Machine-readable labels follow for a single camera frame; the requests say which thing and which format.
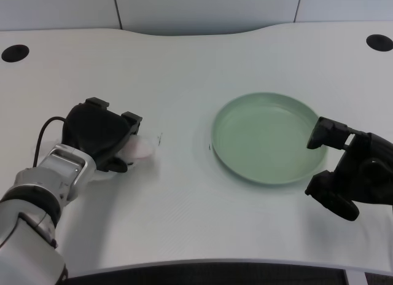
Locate green round plate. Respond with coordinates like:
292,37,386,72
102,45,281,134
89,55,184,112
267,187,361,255
209,92,328,185

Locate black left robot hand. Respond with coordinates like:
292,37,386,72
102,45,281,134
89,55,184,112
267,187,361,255
62,96,143,174

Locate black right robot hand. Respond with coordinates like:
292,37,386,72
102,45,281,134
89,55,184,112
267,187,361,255
305,116,393,222

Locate black round cable grommet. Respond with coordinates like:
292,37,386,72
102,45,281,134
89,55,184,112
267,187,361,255
366,34,393,52
1,45,30,63

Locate white plush rabbit doll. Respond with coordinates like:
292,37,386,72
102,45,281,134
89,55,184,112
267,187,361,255
91,136,156,183

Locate black thin cable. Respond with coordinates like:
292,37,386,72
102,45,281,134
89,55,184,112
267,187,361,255
33,116,66,168

